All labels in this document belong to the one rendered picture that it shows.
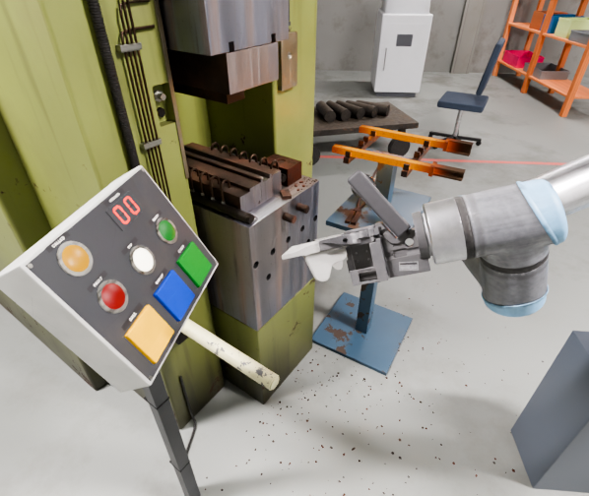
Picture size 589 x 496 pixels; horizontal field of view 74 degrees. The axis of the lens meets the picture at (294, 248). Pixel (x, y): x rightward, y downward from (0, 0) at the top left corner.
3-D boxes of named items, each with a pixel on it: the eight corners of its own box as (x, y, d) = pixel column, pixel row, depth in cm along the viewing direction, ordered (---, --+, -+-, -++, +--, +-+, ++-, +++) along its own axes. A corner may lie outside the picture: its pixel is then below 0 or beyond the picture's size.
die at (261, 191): (281, 191, 131) (281, 167, 126) (241, 216, 118) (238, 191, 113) (195, 160, 151) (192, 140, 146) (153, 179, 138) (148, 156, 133)
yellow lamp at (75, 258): (98, 265, 63) (90, 243, 60) (71, 280, 60) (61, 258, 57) (88, 258, 64) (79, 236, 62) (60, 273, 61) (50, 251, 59)
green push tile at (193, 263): (212, 265, 89) (193, 240, 86) (200, 286, 83) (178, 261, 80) (207, 267, 90) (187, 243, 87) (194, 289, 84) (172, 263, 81)
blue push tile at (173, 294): (196, 295, 81) (173, 269, 78) (181, 321, 75) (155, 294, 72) (189, 297, 82) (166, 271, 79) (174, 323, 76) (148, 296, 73)
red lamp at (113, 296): (134, 301, 67) (127, 282, 64) (109, 318, 64) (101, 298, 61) (123, 294, 68) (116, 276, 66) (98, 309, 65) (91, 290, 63)
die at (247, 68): (279, 79, 110) (278, 41, 105) (229, 94, 97) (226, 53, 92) (179, 61, 130) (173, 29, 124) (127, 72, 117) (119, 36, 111)
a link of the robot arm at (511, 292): (517, 265, 69) (516, 210, 61) (561, 312, 59) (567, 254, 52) (465, 283, 70) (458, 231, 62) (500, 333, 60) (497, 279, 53)
